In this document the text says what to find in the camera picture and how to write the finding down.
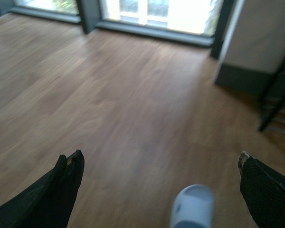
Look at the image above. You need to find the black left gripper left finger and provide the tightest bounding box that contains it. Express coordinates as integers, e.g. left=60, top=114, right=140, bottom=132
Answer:
left=0, top=150, right=85, bottom=228

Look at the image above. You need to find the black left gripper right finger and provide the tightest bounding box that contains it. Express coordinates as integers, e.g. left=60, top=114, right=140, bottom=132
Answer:
left=238, top=151, right=285, bottom=228

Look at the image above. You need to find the light blue slipper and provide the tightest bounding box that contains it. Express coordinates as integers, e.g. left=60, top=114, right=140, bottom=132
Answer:
left=169, top=184, right=214, bottom=228

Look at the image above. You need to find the black metal shoe rack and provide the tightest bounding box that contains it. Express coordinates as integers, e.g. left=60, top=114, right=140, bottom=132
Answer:
left=258, top=57, right=285, bottom=133

